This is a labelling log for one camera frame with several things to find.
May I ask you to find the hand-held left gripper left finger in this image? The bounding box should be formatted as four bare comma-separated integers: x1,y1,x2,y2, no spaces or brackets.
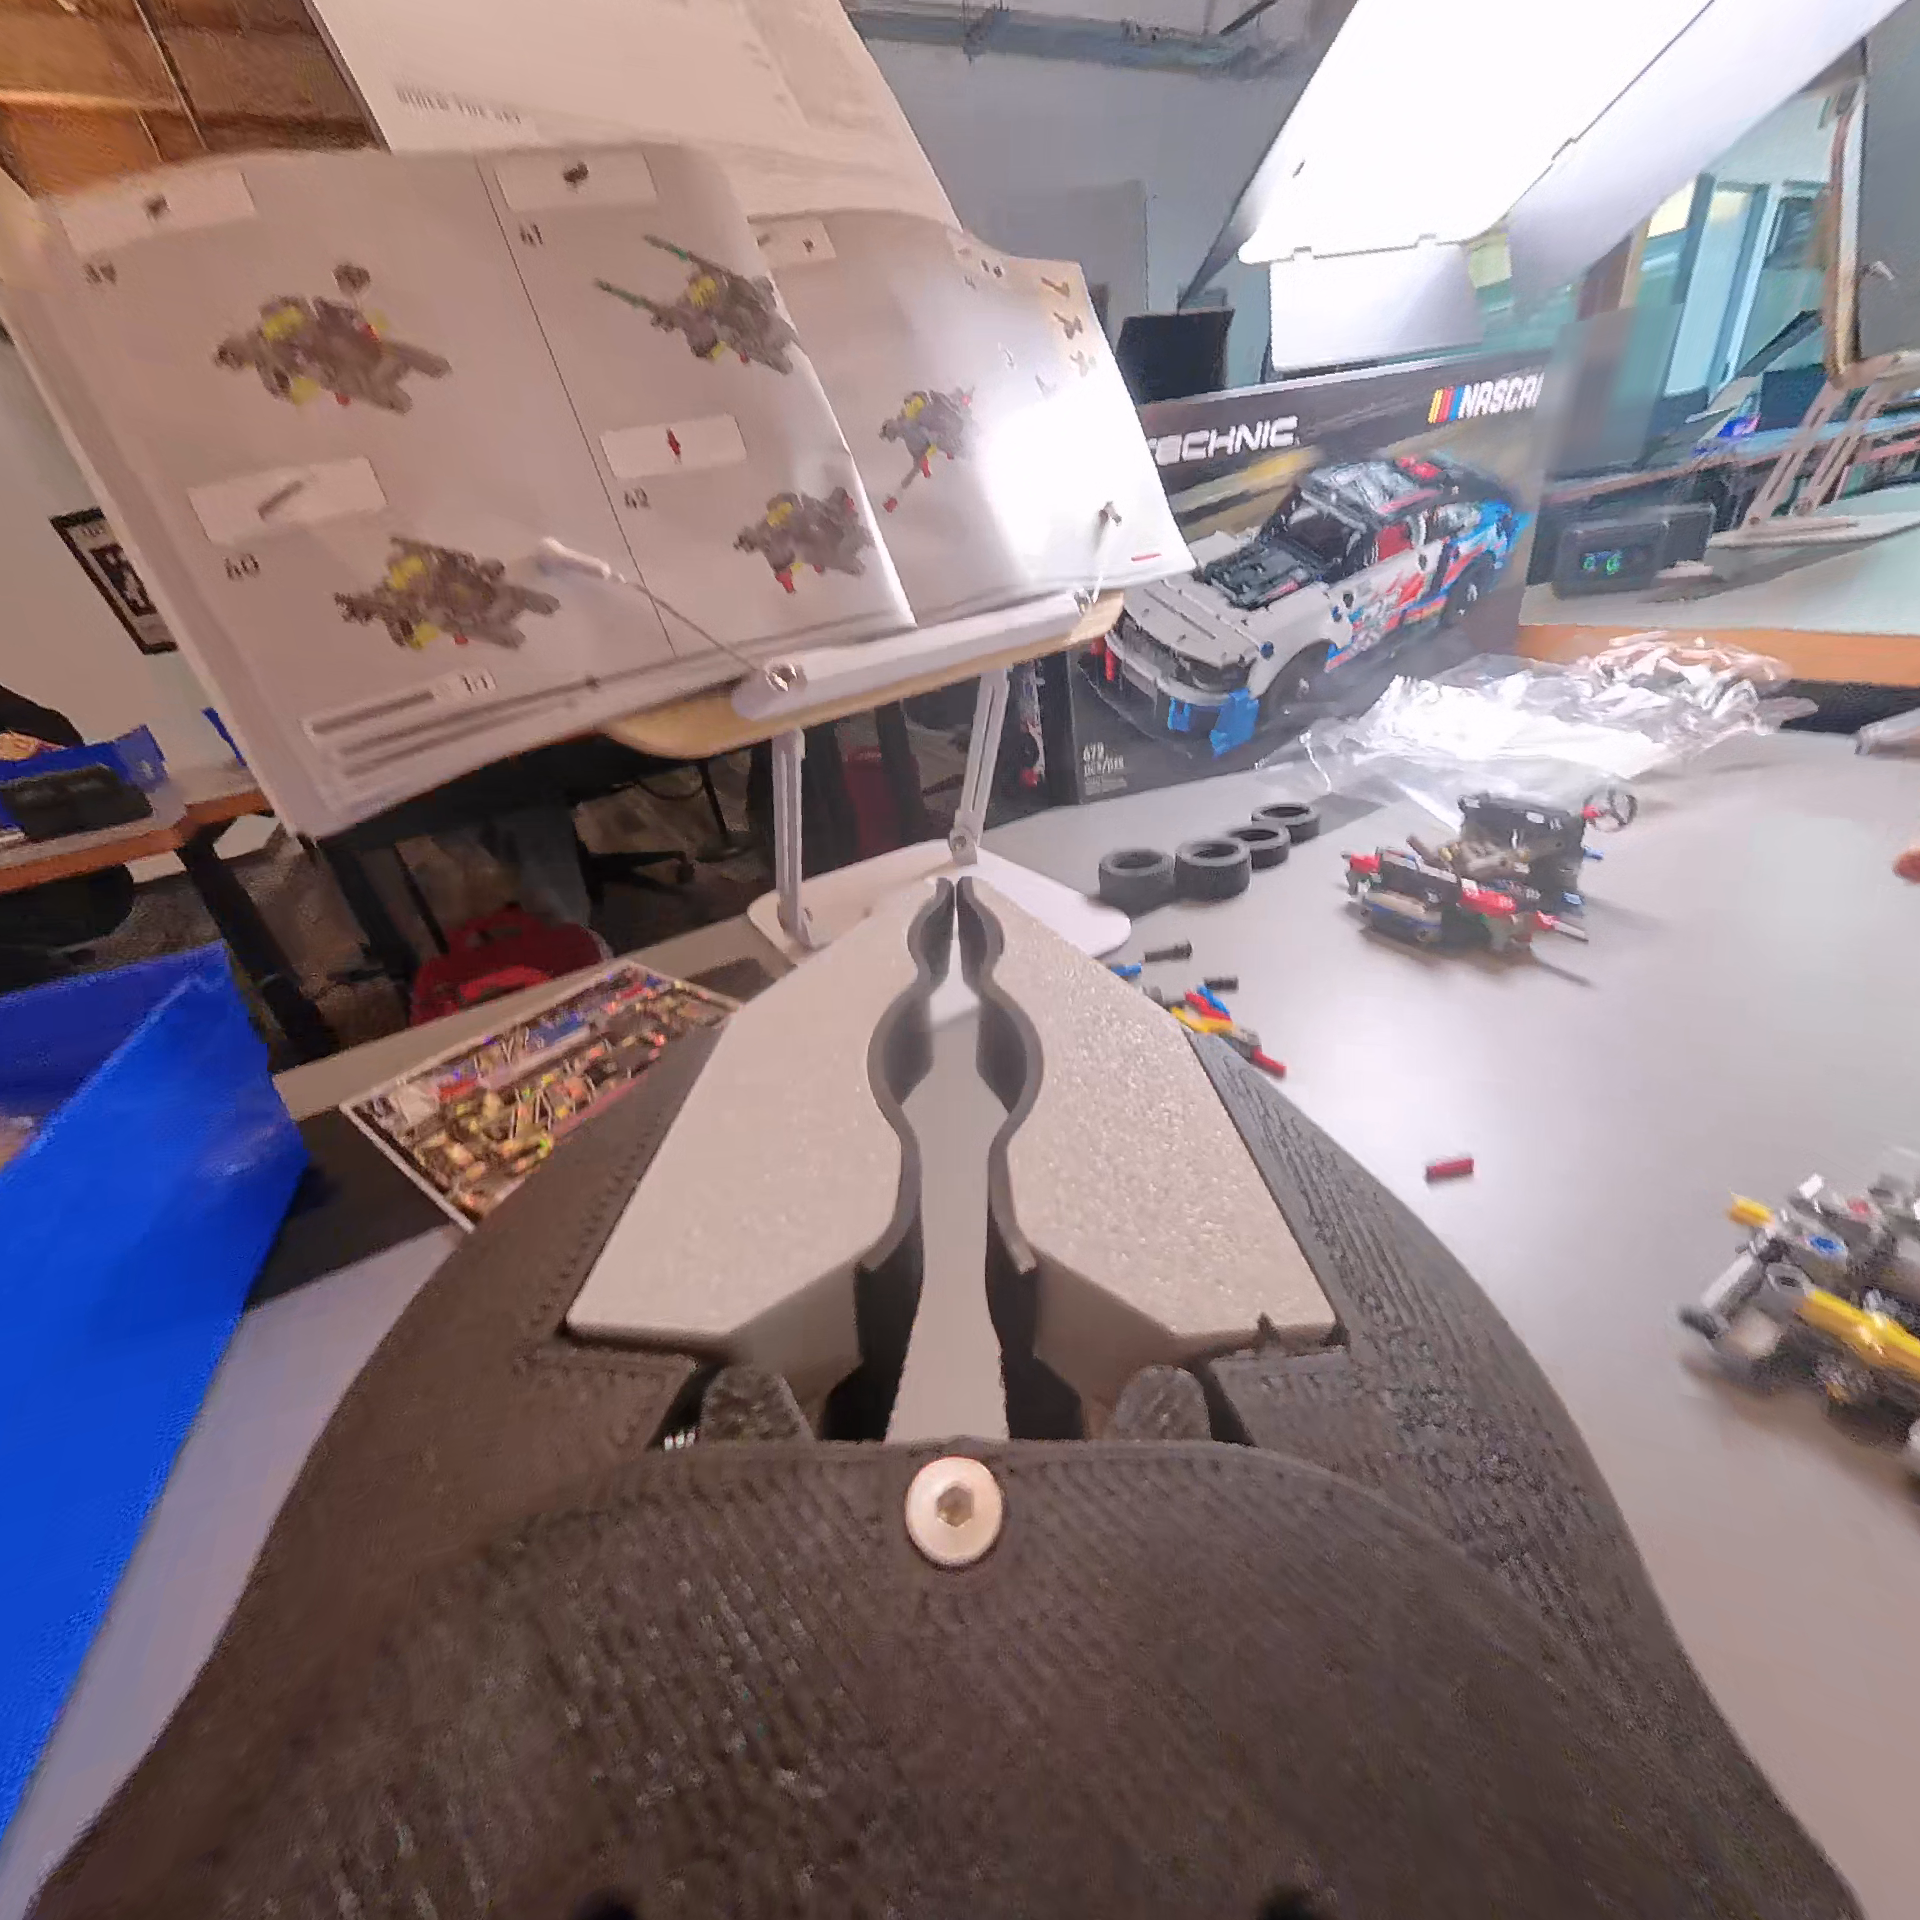
565,879,962,1441

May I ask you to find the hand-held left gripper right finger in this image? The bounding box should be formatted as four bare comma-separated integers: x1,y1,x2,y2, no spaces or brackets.
961,879,1340,1441

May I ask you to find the grey lego gearbox assembly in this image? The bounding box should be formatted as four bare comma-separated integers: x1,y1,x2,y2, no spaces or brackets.
1680,1147,1920,1450

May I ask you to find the pile of blue yellow lego pins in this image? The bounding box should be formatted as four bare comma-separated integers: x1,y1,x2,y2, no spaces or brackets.
1117,938,1291,1080

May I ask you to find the lego instruction booklet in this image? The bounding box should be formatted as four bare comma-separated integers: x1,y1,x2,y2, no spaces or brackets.
344,964,740,1232

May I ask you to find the black lego car chassis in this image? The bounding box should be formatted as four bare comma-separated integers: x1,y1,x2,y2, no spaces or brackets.
1343,786,1642,954

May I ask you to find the lego set box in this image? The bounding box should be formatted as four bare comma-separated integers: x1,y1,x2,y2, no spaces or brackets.
1073,352,1555,806

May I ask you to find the open lego instruction manual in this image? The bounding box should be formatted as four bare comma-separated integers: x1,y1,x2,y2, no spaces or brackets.
0,143,1193,835

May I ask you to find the red plastic object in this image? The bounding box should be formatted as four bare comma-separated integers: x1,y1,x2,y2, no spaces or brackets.
407,904,608,1030

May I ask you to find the black desk mat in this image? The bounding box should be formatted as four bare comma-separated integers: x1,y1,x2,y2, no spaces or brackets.
247,1147,466,1308

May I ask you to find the blue plastic bin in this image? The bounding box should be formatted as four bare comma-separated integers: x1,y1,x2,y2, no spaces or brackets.
0,945,308,1825

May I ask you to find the clear plastic bag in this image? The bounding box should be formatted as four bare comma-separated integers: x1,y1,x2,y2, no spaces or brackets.
1306,632,1818,783

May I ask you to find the wooden work table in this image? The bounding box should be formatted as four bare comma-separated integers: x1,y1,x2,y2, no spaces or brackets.
0,756,452,1052

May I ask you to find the black device green display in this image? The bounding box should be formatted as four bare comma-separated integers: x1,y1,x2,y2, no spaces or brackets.
1549,503,1719,602

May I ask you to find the white light panel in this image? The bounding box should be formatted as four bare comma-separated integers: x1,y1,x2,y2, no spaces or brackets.
1236,0,1920,377

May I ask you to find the printed white task sheet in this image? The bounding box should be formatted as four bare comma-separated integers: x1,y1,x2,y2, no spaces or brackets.
306,0,962,226

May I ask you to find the framed wall poster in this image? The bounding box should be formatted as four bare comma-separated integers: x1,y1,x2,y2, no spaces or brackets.
49,508,178,656

